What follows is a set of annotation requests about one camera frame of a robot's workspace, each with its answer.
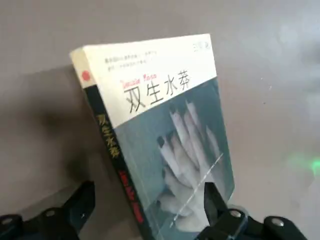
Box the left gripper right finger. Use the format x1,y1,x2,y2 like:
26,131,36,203
199,181,308,240

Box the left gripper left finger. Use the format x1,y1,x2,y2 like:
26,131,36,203
0,180,97,240

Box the dark book with hands cover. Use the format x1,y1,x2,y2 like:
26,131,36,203
69,33,236,240

